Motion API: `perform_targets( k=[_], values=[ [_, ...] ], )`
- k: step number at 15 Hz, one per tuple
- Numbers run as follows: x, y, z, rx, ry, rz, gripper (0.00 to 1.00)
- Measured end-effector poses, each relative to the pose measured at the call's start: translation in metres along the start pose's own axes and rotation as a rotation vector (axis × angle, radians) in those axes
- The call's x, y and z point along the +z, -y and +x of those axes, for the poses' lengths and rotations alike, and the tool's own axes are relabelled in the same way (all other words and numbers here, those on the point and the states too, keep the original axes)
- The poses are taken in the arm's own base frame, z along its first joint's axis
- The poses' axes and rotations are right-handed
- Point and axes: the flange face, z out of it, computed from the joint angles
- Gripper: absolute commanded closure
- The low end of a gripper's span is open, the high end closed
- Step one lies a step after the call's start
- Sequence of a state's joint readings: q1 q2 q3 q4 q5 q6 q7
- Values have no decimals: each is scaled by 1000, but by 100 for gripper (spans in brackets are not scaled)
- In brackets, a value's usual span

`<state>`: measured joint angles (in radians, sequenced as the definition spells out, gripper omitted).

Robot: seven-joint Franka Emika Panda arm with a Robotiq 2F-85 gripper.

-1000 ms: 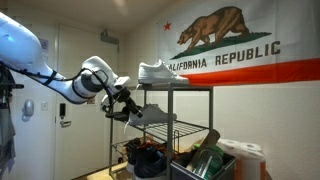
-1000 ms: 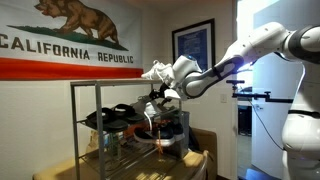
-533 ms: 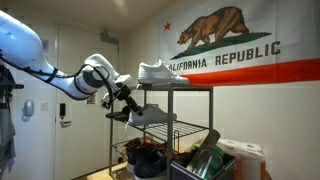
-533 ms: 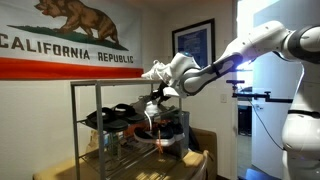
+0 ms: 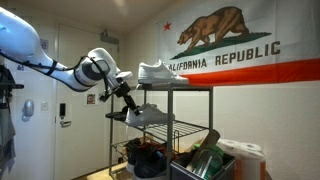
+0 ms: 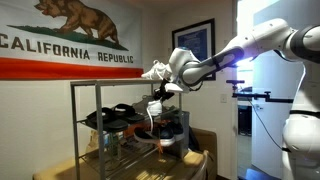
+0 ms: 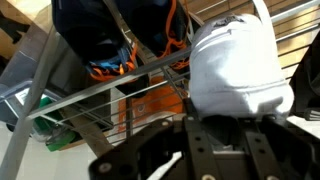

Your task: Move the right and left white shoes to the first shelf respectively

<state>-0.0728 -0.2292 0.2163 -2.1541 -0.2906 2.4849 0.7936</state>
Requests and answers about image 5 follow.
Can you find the California Republic flag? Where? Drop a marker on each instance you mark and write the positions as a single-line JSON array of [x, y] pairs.
[[233, 50]]

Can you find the green clear plastic bottle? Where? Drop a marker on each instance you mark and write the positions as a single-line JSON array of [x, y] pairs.
[[208, 161]]

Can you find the small photo paper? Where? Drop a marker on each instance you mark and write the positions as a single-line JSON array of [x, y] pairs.
[[90, 99]]

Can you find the navy sneaker orange laces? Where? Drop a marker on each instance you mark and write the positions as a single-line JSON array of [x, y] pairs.
[[148, 165], [136, 153]]

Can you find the white wall intercom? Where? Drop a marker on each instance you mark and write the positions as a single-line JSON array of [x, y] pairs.
[[28, 110]]

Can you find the grey hanging clothes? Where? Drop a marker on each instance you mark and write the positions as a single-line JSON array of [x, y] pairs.
[[6, 133]]

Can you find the black slide sandal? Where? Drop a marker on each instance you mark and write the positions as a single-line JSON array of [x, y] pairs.
[[116, 115]]

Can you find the brown cardboard piece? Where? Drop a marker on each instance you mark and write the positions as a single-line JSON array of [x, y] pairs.
[[210, 136]]

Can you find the white light switch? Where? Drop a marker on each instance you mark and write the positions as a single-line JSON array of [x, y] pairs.
[[44, 106]]

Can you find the white sneaker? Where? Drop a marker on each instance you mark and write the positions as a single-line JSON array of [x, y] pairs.
[[150, 116], [156, 73]]

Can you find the grey door closer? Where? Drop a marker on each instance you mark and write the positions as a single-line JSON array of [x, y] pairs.
[[109, 38]]

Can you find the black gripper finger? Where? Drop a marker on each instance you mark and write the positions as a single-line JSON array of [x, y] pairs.
[[132, 105]]

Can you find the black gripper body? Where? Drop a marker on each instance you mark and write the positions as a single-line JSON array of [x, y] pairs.
[[122, 90]]

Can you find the white notice paper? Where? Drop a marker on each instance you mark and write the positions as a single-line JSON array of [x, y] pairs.
[[44, 44]]

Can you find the dark storage bin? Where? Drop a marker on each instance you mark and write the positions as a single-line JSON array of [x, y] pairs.
[[181, 173]]

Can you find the white door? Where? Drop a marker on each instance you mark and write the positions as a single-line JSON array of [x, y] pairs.
[[83, 140]]

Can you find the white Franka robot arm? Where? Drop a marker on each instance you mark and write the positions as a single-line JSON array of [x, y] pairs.
[[20, 40]]

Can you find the paper towel roll pack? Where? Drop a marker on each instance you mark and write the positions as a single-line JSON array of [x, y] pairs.
[[248, 156]]

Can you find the grey metal shoe rack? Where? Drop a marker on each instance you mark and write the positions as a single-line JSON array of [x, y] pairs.
[[170, 100]]

